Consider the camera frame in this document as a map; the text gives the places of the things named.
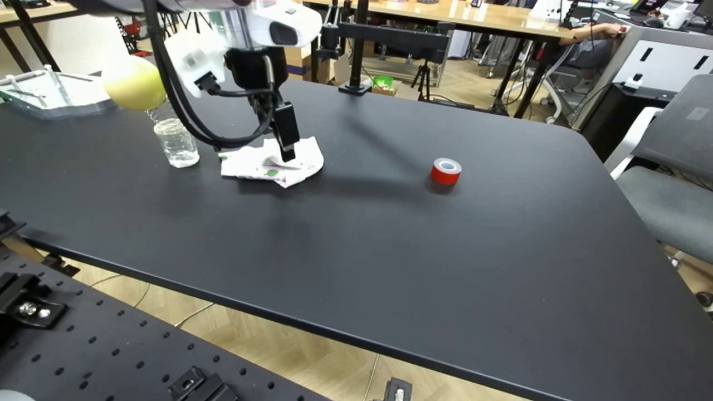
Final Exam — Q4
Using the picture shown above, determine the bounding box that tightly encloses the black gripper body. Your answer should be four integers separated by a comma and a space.
225, 48, 301, 164

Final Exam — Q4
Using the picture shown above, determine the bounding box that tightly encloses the white towel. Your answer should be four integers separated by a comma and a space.
219, 136, 325, 189

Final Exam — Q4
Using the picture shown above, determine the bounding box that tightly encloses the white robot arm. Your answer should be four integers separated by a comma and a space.
145, 0, 323, 160

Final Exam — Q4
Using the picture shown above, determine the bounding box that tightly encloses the clear acrylic rack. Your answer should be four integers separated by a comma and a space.
0, 68, 115, 121

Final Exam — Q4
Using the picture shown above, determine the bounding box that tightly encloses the clear plastic cup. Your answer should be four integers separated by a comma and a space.
155, 118, 200, 169

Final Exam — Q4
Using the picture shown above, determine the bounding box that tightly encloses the yellow-green ball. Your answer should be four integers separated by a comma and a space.
102, 57, 165, 111

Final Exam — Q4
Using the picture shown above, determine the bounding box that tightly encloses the red tape roll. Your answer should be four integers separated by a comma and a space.
430, 158, 462, 188

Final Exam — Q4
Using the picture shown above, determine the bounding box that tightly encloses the wooden background table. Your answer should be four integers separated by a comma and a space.
304, 0, 626, 118

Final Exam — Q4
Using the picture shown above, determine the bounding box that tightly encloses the black perforated breadboard plate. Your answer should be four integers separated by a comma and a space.
0, 229, 325, 401

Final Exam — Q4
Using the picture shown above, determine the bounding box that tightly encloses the grey office chair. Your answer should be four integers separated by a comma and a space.
605, 75, 713, 264

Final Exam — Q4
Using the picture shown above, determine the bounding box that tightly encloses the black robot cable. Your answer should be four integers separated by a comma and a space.
140, 0, 279, 151

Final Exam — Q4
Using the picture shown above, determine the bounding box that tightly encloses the black camera tripod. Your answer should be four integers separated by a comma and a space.
410, 61, 432, 102

